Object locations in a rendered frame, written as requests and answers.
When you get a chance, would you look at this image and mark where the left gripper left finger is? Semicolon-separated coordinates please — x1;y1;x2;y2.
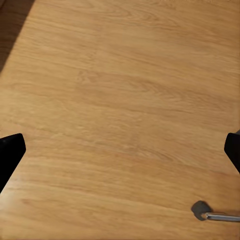
0;133;26;193

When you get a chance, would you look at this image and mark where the swivel chair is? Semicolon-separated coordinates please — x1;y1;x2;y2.
191;130;240;223

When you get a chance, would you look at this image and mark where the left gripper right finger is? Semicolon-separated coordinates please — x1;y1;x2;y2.
224;132;240;173

